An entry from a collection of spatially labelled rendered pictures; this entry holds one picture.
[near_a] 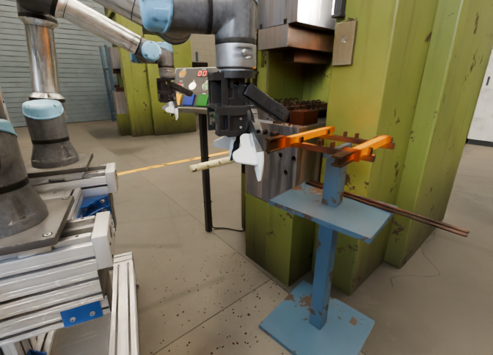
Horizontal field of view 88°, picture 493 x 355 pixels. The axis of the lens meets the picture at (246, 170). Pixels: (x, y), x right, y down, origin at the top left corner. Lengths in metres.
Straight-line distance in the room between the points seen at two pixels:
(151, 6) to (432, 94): 1.41
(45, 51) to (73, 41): 7.67
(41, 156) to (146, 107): 4.88
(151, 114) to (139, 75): 0.80
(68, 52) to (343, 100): 8.20
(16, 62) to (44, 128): 7.70
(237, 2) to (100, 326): 1.20
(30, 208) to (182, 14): 0.51
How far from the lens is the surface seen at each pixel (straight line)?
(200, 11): 0.48
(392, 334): 1.57
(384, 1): 1.29
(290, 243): 1.45
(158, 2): 0.48
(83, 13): 1.19
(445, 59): 1.63
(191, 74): 1.78
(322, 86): 1.78
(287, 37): 1.35
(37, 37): 1.31
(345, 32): 1.32
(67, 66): 8.88
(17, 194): 0.72
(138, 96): 5.94
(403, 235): 1.85
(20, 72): 8.85
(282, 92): 1.71
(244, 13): 0.49
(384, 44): 1.26
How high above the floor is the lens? 1.12
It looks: 19 degrees down
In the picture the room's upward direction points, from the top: straight up
